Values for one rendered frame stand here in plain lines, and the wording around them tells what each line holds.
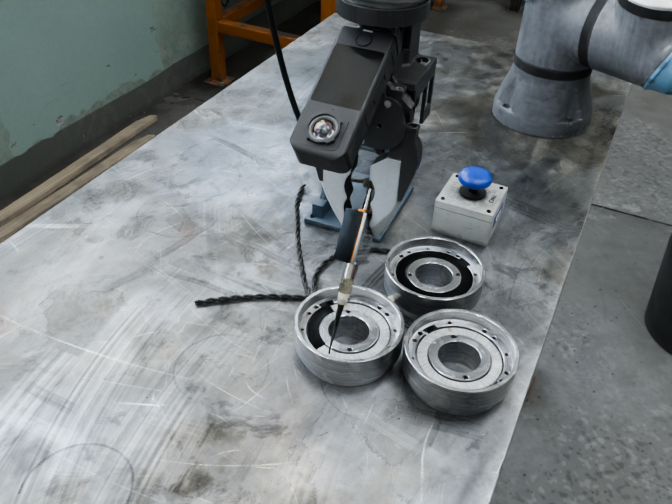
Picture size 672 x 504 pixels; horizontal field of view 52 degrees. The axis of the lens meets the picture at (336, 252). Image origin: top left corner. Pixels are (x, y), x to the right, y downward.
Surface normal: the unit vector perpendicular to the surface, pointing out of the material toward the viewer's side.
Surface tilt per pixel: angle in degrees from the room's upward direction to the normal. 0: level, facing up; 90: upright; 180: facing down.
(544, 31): 92
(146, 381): 0
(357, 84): 31
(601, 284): 0
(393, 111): 90
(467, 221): 90
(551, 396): 0
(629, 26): 100
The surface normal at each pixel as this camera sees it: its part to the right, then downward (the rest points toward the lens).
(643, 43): -0.57, 0.63
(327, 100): -0.18, -0.39
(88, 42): 0.90, 0.30
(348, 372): -0.01, 0.62
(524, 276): 0.04, -0.78
